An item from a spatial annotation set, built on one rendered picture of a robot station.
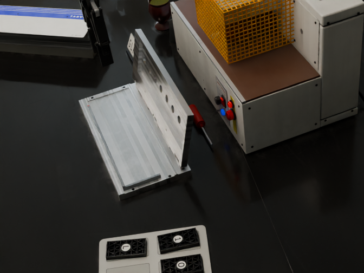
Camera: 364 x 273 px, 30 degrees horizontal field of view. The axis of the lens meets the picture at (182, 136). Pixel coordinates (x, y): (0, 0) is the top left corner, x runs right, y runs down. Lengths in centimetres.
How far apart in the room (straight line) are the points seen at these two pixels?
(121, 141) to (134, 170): 13
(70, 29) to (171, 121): 61
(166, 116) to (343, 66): 50
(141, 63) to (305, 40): 52
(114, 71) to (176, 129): 49
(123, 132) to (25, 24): 61
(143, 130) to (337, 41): 61
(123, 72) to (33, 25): 36
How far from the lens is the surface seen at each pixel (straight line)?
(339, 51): 182
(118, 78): 223
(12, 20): 244
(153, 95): 198
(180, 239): 169
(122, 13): 254
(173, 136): 184
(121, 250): 170
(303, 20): 183
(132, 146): 194
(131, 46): 230
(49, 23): 238
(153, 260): 168
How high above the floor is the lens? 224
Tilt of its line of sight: 43 degrees down
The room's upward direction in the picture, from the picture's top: 10 degrees counter-clockwise
